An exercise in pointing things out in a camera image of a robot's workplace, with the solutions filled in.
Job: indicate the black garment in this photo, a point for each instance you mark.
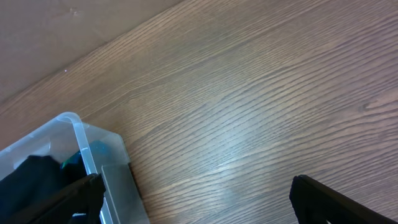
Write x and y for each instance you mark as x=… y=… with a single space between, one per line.
x=36 y=179

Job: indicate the blue sparkly cloth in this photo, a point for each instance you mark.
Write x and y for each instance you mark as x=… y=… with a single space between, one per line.
x=89 y=159

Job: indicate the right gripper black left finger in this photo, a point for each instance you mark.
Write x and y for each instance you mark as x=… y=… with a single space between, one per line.
x=79 y=202

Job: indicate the clear plastic storage bin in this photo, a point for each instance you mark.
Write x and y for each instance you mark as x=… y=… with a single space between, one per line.
x=63 y=136

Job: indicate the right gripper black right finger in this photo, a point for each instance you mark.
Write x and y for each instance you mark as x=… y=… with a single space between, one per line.
x=315 y=203

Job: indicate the brown cardboard backdrop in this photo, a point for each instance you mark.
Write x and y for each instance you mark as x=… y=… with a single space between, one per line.
x=40 y=36

